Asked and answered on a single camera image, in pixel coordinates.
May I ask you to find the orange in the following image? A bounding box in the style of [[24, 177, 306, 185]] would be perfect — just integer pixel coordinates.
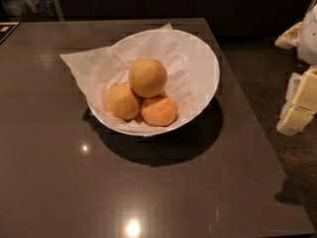
[[141, 95, 178, 127], [104, 84, 142, 120], [129, 59, 167, 98]]

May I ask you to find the white bowl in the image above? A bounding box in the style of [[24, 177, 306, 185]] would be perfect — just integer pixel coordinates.
[[87, 29, 220, 137]]

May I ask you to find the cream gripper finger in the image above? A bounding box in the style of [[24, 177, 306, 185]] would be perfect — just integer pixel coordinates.
[[274, 22, 302, 49]]

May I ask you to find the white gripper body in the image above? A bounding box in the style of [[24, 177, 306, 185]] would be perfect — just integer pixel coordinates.
[[297, 4, 317, 64]]

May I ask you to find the white paper liner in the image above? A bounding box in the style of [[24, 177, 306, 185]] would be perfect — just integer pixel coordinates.
[[61, 24, 195, 136]]

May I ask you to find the dark tablet at table corner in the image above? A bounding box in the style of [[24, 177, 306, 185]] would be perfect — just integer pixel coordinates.
[[0, 22, 19, 44]]

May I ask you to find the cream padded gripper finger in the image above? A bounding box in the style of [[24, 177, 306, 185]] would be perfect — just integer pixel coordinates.
[[276, 68, 317, 136]]

